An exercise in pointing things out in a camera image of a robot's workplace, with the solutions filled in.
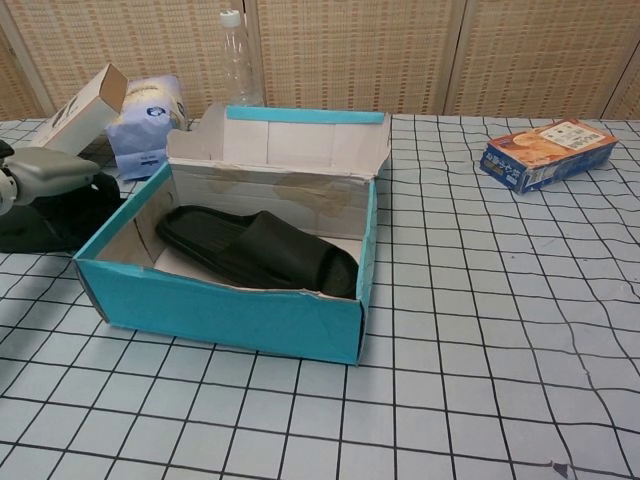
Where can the pale blue tissue pack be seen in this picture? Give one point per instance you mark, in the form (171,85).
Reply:
(145,140)

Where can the clear plastic bottle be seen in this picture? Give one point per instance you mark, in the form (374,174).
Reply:
(242,65)

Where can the bamboo folding screen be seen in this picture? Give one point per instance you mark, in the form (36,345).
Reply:
(350,50)

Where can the checkered pale blue tablecloth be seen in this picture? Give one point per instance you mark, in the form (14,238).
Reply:
(450,350)

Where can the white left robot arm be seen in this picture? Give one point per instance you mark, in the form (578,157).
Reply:
(5,192)

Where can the orange snack package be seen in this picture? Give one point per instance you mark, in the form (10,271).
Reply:
(550,150)

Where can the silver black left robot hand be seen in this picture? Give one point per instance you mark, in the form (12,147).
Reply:
(50,170)

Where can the black rubber slipper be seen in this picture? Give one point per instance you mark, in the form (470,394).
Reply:
(65,225)
(270,250)

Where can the teal cardboard shoe box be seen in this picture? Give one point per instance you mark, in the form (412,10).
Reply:
(240,315)

